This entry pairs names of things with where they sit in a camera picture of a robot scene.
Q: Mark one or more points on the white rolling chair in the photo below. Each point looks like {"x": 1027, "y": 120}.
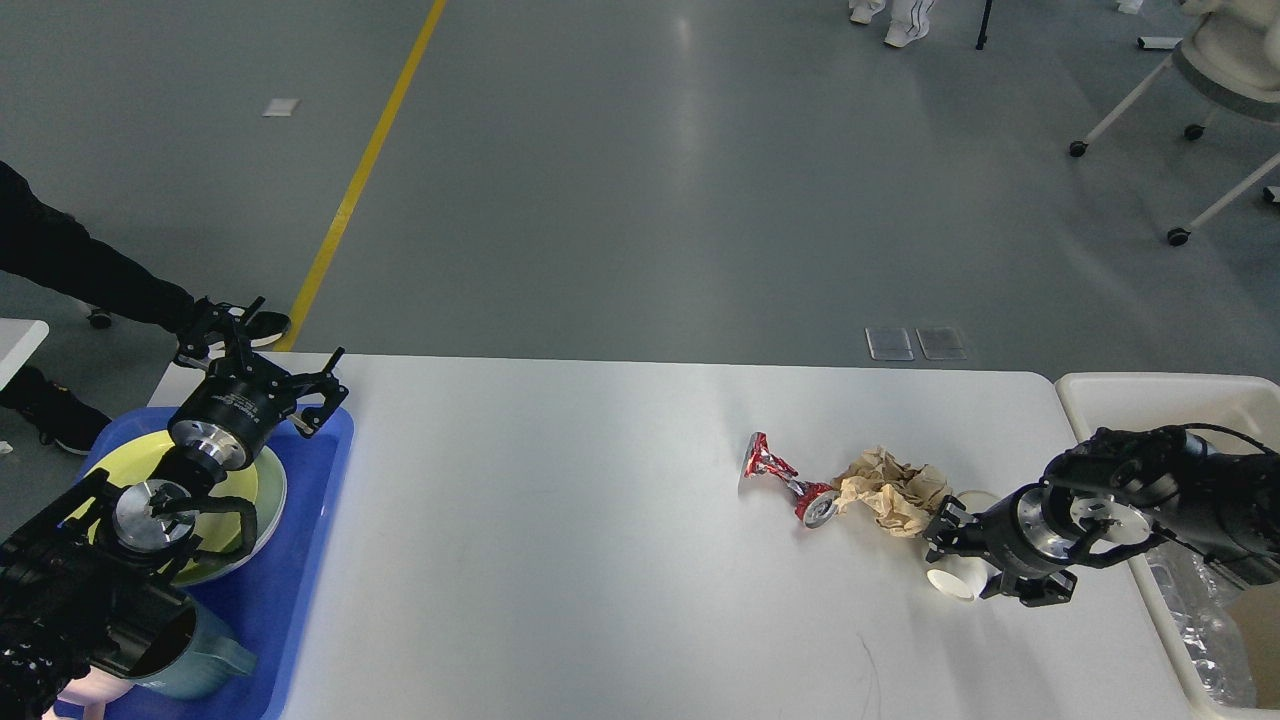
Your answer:
{"x": 1230, "y": 58}

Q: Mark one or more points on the white paper cup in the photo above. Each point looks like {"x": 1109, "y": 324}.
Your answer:
{"x": 961, "y": 577}

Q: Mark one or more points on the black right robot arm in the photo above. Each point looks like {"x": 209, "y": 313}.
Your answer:
{"x": 1113, "y": 497}

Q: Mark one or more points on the teal mug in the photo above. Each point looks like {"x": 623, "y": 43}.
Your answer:
{"x": 195, "y": 655}

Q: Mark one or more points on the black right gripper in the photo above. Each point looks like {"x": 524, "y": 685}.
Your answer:
{"x": 1027, "y": 536}

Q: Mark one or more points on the yellow plastic plate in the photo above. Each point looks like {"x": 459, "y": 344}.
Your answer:
{"x": 130, "y": 462}

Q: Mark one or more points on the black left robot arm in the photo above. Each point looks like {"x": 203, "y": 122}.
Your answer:
{"x": 90, "y": 582}

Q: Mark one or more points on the blue plastic tray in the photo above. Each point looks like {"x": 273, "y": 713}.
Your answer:
{"x": 266, "y": 601}

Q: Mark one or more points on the white plastic bin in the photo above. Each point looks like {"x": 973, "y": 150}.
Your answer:
{"x": 1142, "y": 401}

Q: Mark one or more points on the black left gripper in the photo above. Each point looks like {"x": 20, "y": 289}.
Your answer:
{"x": 230, "y": 416}

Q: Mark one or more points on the red snack wrapper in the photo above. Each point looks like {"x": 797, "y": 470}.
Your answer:
{"x": 815, "y": 502}

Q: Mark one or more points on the pink ribbed mug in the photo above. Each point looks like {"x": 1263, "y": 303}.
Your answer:
{"x": 94, "y": 691}

